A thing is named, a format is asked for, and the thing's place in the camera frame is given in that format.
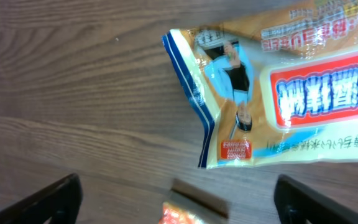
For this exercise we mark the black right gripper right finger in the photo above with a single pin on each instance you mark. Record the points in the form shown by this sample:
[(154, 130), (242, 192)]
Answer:
[(297, 203)]

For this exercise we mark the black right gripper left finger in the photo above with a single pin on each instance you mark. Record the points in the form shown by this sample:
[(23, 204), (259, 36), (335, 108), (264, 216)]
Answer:
[(57, 203)]

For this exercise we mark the orange Kleenex tissue pack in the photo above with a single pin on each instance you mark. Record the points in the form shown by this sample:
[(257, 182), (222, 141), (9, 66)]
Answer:
[(188, 204)]

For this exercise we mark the white printed snack bag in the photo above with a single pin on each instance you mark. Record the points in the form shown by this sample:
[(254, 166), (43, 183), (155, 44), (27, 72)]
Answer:
[(280, 86)]

